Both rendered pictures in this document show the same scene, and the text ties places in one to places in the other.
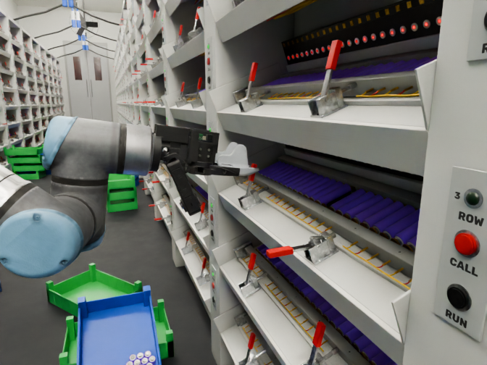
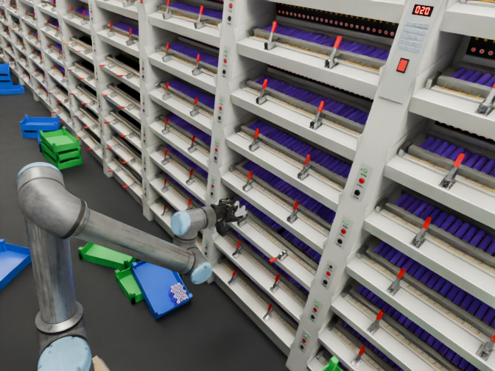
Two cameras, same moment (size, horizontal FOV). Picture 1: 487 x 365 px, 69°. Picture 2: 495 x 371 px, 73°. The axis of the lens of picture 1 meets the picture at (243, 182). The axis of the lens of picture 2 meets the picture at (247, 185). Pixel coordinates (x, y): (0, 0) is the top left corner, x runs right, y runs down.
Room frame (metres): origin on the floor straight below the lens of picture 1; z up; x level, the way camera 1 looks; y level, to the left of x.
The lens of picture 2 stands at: (-0.42, 0.55, 1.47)
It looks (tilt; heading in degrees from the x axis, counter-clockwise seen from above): 30 degrees down; 334
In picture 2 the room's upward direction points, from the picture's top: 9 degrees clockwise
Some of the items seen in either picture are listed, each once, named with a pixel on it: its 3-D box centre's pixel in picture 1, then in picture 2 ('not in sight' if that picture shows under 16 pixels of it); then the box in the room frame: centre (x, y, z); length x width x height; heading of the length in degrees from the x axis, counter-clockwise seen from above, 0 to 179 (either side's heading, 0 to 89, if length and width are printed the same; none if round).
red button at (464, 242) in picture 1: (467, 243); not in sight; (0.24, -0.16, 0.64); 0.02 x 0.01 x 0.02; 20
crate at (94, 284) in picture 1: (94, 291); (112, 249); (1.23, 0.56, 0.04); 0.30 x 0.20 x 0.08; 57
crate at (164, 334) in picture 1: (119, 335); (149, 275); (0.96, 0.38, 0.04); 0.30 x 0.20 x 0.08; 110
